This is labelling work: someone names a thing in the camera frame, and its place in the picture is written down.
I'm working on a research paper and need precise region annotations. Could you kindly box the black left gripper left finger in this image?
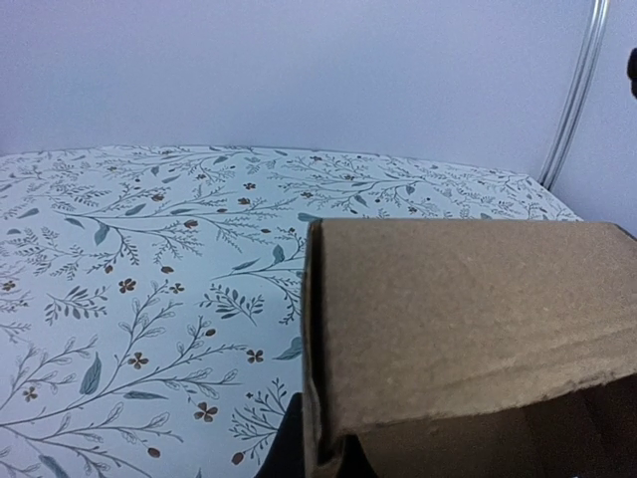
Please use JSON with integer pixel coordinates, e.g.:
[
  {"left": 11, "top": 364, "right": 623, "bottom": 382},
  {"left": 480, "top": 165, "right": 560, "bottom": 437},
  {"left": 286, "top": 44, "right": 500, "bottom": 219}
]
[{"left": 256, "top": 392, "right": 305, "bottom": 478}]

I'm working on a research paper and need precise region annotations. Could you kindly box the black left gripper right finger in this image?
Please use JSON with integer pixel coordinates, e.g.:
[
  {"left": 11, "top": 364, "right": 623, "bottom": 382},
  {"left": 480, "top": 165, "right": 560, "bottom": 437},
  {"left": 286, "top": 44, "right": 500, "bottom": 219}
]
[{"left": 337, "top": 435, "right": 377, "bottom": 478}]

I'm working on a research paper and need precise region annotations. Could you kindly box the brown cardboard box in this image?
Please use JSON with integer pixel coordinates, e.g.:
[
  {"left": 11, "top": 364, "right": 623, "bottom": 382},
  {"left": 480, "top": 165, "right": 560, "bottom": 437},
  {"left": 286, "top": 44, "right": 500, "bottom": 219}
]
[{"left": 303, "top": 219, "right": 636, "bottom": 477}]

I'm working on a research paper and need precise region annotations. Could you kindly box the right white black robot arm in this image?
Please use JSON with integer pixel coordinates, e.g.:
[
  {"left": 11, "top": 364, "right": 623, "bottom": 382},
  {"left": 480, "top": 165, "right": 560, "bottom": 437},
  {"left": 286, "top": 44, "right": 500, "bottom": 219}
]
[{"left": 626, "top": 48, "right": 637, "bottom": 98}]

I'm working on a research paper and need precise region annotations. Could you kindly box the floral patterned table mat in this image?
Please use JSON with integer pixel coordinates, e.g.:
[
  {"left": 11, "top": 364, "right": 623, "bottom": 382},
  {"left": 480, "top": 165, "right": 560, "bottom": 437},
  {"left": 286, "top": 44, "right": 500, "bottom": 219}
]
[{"left": 1, "top": 146, "right": 575, "bottom": 477}]

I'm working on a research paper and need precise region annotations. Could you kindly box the right aluminium frame post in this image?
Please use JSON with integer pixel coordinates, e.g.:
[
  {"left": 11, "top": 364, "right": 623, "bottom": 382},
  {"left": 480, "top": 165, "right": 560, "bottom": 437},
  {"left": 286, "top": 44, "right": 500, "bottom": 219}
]
[{"left": 537, "top": 0, "right": 610, "bottom": 190}]

